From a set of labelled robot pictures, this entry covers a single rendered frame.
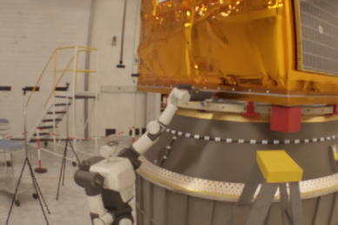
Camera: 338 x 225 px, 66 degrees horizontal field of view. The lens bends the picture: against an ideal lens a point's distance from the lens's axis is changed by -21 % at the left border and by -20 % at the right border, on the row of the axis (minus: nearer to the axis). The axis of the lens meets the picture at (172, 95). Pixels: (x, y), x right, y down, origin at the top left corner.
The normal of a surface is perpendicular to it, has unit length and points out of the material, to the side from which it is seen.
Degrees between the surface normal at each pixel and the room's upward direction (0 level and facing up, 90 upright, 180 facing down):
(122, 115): 90
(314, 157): 62
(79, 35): 90
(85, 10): 90
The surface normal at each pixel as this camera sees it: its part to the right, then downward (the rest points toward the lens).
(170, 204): -0.73, 0.00
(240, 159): -0.32, -0.44
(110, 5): 0.52, 0.05
